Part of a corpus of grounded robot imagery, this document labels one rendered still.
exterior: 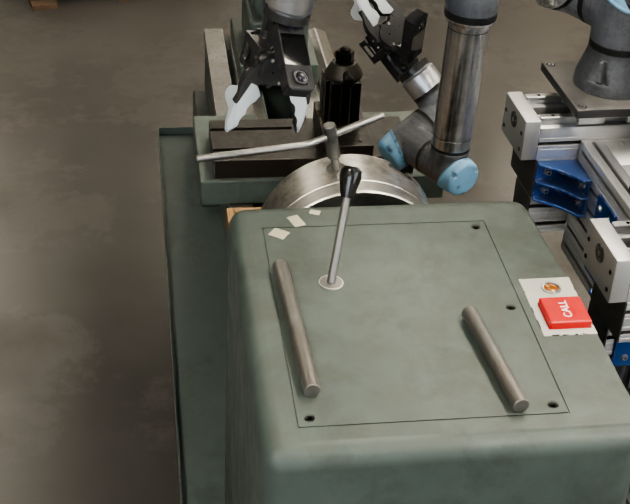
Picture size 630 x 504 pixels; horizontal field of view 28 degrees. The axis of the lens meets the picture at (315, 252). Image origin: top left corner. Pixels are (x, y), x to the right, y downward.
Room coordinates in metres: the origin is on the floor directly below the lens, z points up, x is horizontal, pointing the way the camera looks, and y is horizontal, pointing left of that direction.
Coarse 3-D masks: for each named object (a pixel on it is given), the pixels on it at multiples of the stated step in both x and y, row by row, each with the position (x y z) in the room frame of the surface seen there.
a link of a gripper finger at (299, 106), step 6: (288, 96) 1.74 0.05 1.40; (294, 102) 1.74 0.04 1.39; (300, 102) 1.74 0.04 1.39; (306, 102) 1.75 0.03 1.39; (294, 108) 1.74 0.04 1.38; (300, 108) 1.75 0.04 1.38; (306, 108) 1.75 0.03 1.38; (294, 114) 1.74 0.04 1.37; (300, 114) 1.75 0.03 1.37; (294, 120) 1.75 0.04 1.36; (300, 120) 1.75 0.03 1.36; (294, 126) 1.75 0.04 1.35; (300, 126) 1.75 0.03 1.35
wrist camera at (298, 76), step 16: (272, 32) 1.73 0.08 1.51; (288, 32) 1.72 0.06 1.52; (304, 32) 1.74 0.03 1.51; (288, 48) 1.70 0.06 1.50; (304, 48) 1.71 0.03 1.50; (288, 64) 1.68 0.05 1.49; (304, 64) 1.69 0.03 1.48; (288, 80) 1.65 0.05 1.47; (304, 80) 1.66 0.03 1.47; (304, 96) 1.66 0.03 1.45
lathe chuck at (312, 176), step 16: (320, 160) 1.85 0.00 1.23; (352, 160) 1.84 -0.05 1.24; (368, 160) 1.85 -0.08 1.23; (384, 160) 1.87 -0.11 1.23; (288, 176) 1.85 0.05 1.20; (304, 176) 1.82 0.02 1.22; (320, 176) 1.80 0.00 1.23; (336, 176) 1.79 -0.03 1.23; (368, 176) 1.80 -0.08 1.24; (384, 176) 1.81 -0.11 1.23; (400, 176) 1.84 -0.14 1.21; (272, 192) 1.84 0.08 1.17; (288, 192) 1.80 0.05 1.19; (304, 192) 1.77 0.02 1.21; (416, 192) 1.82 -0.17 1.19; (272, 208) 1.80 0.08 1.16
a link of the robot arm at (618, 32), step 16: (592, 0) 2.35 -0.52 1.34; (608, 0) 2.31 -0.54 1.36; (592, 16) 2.35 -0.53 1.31; (608, 16) 2.31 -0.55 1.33; (624, 16) 2.30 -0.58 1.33; (592, 32) 2.34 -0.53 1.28; (608, 32) 2.31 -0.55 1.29; (624, 32) 2.30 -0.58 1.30; (608, 48) 2.30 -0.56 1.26; (624, 48) 2.30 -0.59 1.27
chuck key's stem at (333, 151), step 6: (324, 126) 1.81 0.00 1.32; (330, 126) 1.81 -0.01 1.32; (324, 132) 1.81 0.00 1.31; (330, 132) 1.81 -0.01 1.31; (336, 132) 1.81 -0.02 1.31; (330, 138) 1.81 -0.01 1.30; (336, 138) 1.81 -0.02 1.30; (330, 144) 1.81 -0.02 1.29; (336, 144) 1.81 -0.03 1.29; (330, 150) 1.81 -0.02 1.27; (336, 150) 1.81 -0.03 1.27; (330, 156) 1.81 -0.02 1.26; (336, 156) 1.81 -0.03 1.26; (336, 162) 1.81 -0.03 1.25; (336, 168) 1.81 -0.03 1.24
